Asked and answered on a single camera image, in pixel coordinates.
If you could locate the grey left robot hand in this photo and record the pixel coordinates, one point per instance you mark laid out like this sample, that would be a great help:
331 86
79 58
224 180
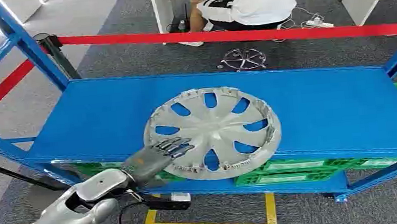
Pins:
149 163

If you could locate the grey plastic wheel hubcap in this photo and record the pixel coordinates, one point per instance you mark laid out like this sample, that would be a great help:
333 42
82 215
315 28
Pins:
218 132

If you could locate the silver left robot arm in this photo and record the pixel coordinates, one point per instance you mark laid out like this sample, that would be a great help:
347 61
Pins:
60 220

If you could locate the black slanted pole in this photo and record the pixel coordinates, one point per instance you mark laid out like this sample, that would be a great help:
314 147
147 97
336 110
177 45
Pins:
13 173

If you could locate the chrome star chair base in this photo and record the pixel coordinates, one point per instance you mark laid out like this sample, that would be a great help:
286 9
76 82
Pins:
243 59

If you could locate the dark drink bottle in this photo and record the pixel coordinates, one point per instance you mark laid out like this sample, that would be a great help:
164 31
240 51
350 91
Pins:
182 26

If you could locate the blue metal shelf rack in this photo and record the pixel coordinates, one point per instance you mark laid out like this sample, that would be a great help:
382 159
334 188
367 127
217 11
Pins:
310 112

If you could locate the white power strip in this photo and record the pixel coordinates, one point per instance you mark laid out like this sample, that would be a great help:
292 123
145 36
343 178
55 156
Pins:
320 23

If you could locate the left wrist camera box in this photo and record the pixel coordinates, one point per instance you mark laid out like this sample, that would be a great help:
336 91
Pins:
170 202

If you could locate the black barrier stanchion post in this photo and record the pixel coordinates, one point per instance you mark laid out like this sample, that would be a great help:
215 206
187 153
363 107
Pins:
57 55

